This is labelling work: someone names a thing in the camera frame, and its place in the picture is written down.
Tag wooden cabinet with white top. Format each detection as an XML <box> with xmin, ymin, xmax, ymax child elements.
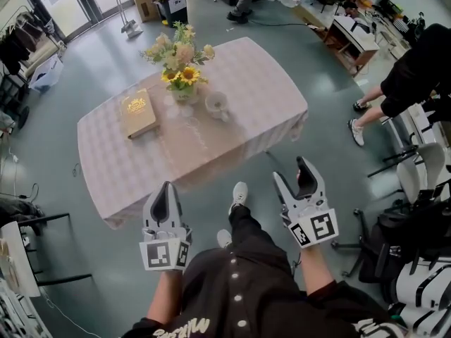
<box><xmin>322</xmin><ymin>14</ymin><xmax>381</xmax><ymax>78</ymax></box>

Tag brown cardboard box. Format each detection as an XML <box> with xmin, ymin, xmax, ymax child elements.
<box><xmin>130</xmin><ymin>0</ymin><xmax>159</xmax><ymax>23</ymax></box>

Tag white plastic storage box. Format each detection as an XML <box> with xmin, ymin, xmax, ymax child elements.
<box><xmin>27</xmin><ymin>54</ymin><xmax>64</xmax><ymax>93</ymax></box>

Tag person's left forearm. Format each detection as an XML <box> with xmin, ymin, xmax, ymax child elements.
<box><xmin>146</xmin><ymin>269</ymin><xmax>184</xmax><ymax>325</ymax></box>

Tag beige table runner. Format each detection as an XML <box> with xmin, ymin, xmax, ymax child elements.
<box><xmin>140</xmin><ymin>70</ymin><xmax>254</xmax><ymax>188</ymax></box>

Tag black bag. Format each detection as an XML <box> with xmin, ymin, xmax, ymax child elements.
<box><xmin>0</xmin><ymin>199</ymin><xmax>45</xmax><ymax>225</ymax></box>

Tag gold hardcover book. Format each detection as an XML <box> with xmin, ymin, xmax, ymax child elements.
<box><xmin>118</xmin><ymin>88</ymin><xmax>161</xmax><ymax>140</ymax></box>

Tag person's left white shoe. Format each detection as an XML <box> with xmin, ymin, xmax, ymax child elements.
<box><xmin>216</xmin><ymin>229</ymin><xmax>233</xmax><ymax>249</ymax></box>

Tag black office chair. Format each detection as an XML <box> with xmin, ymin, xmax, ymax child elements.
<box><xmin>330</xmin><ymin>199</ymin><xmax>451</xmax><ymax>295</ymax></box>

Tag white rack with equipment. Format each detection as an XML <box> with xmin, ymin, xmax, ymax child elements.
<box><xmin>0</xmin><ymin>280</ymin><xmax>43</xmax><ymax>338</ymax></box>

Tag sunflowers in white pot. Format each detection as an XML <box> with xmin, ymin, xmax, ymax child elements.
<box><xmin>161</xmin><ymin>66</ymin><xmax>209</xmax><ymax>105</ymax></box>

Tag person's right white shoe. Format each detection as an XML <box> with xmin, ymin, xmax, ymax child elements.
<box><xmin>228</xmin><ymin>182</ymin><xmax>249</xmax><ymax>216</ymax></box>

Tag person's black buttoned jacket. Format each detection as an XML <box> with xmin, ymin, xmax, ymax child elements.
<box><xmin>121</xmin><ymin>246</ymin><xmax>406</xmax><ymax>338</ymax></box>

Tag clothes rack with dark clothes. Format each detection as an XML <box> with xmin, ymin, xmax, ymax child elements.
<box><xmin>0</xmin><ymin>11</ymin><xmax>57</xmax><ymax>77</ymax></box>

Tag white cup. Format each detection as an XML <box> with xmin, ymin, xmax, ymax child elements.
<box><xmin>204</xmin><ymin>91</ymin><xmax>230</xmax><ymax>122</ymax></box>

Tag pale artificial flower bouquet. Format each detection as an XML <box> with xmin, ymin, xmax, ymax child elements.
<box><xmin>139</xmin><ymin>21</ymin><xmax>216</xmax><ymax>73</ymax></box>

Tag white table with black frame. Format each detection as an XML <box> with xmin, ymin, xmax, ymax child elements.
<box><xmin>0</xmin><ymin>213</ymin><xmax>92</xmax><ymax>297</ymax></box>

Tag person's right forearm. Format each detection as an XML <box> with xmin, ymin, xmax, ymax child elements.
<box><xmin>301</xmin><ymin>244</ymin><xmax>335</xmax><ymax>297</ymax></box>

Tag grey dustpan with long handle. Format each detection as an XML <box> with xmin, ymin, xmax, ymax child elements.
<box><xmin>105</xmin><ymin>0</ymin><xmax>144</xmax><ymax>39</ymax></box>

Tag black wheeled cart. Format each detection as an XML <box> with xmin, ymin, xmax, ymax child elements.
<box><xmin>0</xmin><ymin>72</ymin><xmax>31</xmax><ymax>130</ymax></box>

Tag white case with black stripes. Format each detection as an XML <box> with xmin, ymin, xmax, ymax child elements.
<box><xmin>394</xmin><ymin>258</ymin><xmax>451</xmax><ymax>309</ymax></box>

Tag person's white shoe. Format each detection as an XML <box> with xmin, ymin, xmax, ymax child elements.
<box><xmin>216</xmin><ymin>229</ymin><xmax>233</xmax><ymax>249</ymax></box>
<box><xmin>228</xmin><ymin>182</ymin><xmax>249</xmax><ymax>216</ymax></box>

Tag table with checked tablecloth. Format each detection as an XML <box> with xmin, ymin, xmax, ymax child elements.
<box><xmin>76</xmin><ymin>36</ymin><xmax>309</xmax><ymax>230</ymax></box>

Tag black bin with yellow lid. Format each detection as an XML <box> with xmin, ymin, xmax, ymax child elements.
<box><xmin>150</xmin><ymin>0</ymin><xmax>191</xmax><ymax>27</ymax></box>

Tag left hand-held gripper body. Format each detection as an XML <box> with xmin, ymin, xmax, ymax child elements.
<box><xmin>139</xmin><ymin>225</ymin><xmax>193</xmax><ymax>271</ymax></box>

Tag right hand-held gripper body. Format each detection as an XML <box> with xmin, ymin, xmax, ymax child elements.
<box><xmin>280</xmin><ymin>197</ymin><xmax>339</xmax><ymax>249</ymax></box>

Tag person's black trousers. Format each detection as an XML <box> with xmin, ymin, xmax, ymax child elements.
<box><xmin>228</xmin><ymin>204</ymin><xmax>293</xmax><ymax>260</ymax></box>

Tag white plastic chair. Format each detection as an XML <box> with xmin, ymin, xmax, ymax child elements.
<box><xmin>396</xmin><ymin>142</ymin><xmax>447</xmax><ymax>204</ymax></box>

